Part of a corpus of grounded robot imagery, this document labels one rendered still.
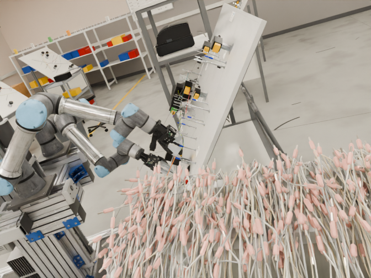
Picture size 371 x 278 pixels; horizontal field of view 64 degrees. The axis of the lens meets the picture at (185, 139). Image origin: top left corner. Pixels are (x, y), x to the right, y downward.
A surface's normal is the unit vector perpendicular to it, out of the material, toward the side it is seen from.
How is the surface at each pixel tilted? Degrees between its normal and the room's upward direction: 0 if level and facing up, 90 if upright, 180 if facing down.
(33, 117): 85
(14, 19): 90
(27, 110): 85
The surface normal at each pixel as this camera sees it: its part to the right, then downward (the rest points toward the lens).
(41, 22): -0.18, 0.50
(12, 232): 0.16, 0.40
